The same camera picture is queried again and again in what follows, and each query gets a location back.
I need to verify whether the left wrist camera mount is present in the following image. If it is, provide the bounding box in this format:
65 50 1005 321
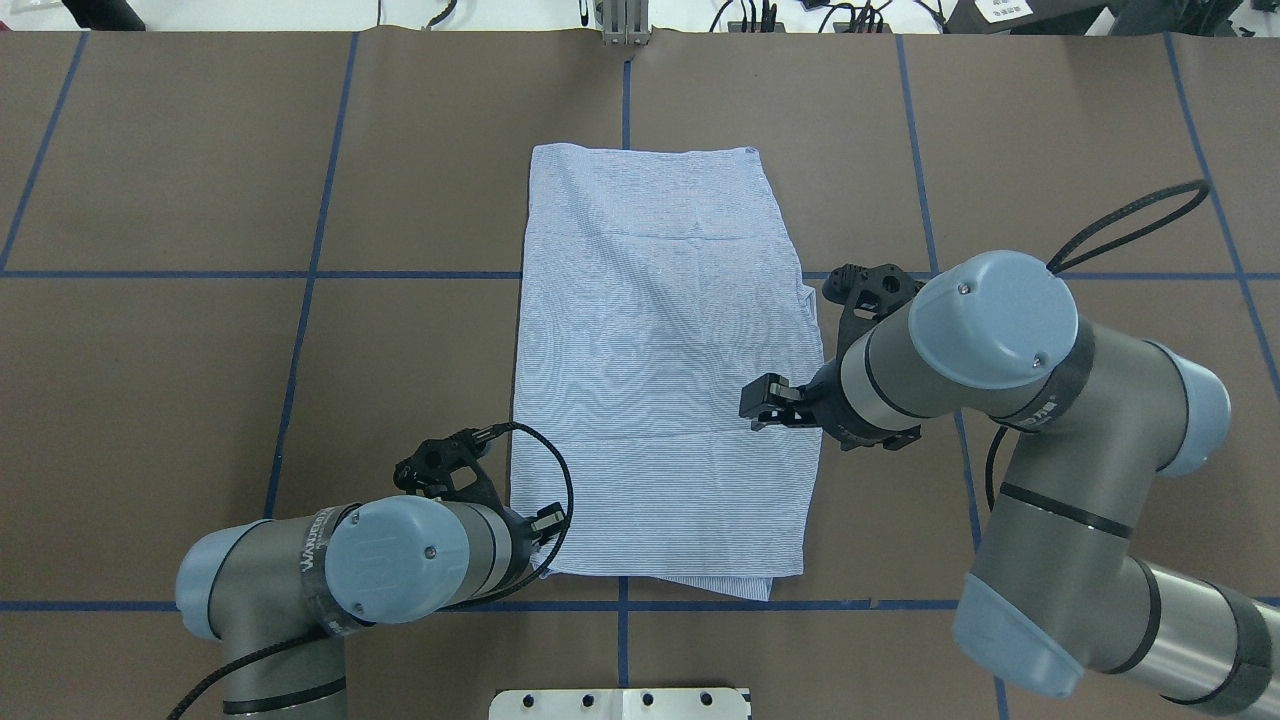
393 427 500 509

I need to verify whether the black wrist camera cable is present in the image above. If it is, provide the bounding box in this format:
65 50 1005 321
165 421 576 720

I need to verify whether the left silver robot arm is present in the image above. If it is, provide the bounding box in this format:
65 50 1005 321
170 495 572 719

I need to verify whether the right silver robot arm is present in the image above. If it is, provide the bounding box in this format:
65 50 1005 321
739 250 1277 719

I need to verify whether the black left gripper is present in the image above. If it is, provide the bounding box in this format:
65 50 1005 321
495 505 570 591

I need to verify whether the aluminium frame post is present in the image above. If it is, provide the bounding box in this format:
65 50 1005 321
591 0 652 47

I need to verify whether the blue striped button shirt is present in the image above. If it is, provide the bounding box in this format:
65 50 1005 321
513 143 826 602

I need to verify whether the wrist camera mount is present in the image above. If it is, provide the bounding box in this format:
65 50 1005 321
820 264 925 356
393 427 500 509

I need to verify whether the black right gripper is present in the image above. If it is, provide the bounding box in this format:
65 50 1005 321
739 360 922 451

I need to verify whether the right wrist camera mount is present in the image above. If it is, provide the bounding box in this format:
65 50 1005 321
820 264 925 356

